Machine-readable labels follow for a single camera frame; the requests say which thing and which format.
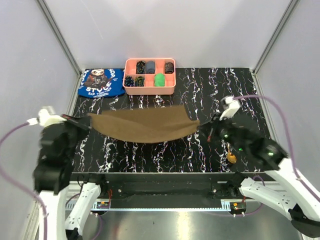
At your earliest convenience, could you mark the green rolled sock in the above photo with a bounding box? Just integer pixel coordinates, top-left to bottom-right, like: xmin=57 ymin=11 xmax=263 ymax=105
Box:
xmin=154 ymin=73 xmax=166 ymax=87

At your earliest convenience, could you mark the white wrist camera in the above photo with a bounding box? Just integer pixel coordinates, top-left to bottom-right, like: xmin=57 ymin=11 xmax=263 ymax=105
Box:
xmin=27 ymin=106 xmax=66 ymax=128
xmin=219 ymin=96 xmax=241 ymax=121

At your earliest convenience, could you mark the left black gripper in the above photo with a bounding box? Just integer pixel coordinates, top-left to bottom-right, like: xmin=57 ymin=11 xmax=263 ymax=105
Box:
xmin=58 ymin=112 xmax=93 ymax=159

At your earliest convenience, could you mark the dark patterned rolled sock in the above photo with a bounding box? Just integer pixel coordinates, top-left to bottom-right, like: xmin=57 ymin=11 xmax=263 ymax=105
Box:
xmin=164 ymin=62 xmax=175 ymax=74

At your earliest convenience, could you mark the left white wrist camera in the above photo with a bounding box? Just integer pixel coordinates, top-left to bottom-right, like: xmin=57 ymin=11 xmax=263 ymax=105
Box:
xmin=27 ymin=106 xmax=66 ymax=128

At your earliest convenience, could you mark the brown cloth napkin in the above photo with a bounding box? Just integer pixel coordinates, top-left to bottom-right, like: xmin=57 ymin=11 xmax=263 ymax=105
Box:
xmin=88 ymin=105 xmax=200 ymax=144

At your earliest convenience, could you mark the aluminium frame post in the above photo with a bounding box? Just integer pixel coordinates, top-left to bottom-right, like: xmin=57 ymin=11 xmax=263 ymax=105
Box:
xmin=34 ymin=0 xmax=82 ymax=75
xmin=252 ymin=0 xmax=301 ymax=75

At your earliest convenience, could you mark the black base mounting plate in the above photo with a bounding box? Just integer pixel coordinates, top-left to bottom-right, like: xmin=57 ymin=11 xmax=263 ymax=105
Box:
xmin=69 ymin=171 xmax=276 ymax=210

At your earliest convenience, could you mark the blue printed t-shirt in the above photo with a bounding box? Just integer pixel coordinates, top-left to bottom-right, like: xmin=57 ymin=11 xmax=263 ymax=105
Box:
xmin=77 ymin=68 xmax=125 ymax=99

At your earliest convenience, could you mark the grey rolled sock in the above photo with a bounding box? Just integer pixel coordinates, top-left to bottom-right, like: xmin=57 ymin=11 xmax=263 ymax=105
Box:
xmin=145 ymin=60 xmax=156 ymax=74

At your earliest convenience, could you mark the black marble pattern mat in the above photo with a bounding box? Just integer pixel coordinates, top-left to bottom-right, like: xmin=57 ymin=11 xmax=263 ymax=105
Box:
xmin=73 ymin=67 xmax=273 ymax=173

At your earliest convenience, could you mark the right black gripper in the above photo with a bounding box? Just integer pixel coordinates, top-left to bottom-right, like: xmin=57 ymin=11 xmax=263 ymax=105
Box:
xmin=197 ymin=111 xmax=249 ymax=153

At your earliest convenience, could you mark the pink compartment tray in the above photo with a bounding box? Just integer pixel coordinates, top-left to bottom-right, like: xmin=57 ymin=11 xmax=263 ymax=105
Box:
xmin=122 ymin=58 xmax=176 ymax=95

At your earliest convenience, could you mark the right aluminium frame post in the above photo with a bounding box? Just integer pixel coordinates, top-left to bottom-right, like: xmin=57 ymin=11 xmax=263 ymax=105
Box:
xmin=252 ymin=0 xmax=301 ymax=75

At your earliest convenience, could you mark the black yellow rolled sock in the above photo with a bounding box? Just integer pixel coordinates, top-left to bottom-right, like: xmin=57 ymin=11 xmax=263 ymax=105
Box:
xmin=136 ymin=60 xmax=146 ymax=74

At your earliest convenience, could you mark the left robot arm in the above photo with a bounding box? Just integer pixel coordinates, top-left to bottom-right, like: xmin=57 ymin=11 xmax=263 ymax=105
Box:
xmin=33 ymin=109 xmax=108 ymax=240

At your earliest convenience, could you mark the left aluminium frame post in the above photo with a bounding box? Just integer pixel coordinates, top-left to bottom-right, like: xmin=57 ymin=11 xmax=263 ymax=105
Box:
xmin=34 ymin=0 xmax=82 ymax=75

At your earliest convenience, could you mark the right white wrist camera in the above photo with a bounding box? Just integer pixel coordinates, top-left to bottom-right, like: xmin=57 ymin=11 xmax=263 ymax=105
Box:
xmin=219 ymin=96 xmax=241 ymax=121

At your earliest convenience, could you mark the black blue rolled sock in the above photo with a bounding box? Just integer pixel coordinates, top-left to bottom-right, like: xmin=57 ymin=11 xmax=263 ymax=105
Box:
xmin=124 ymin=75 xmax=135 ymax=87

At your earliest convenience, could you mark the gold spoon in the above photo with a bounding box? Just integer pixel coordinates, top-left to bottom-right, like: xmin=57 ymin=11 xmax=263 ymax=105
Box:
xmin=226 ymin=150 xmax=237 ymax=164

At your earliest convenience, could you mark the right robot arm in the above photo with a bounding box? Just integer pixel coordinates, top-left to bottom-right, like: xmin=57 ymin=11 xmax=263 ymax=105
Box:
xmin=198 ymin=115 xmax=320 ymax=238

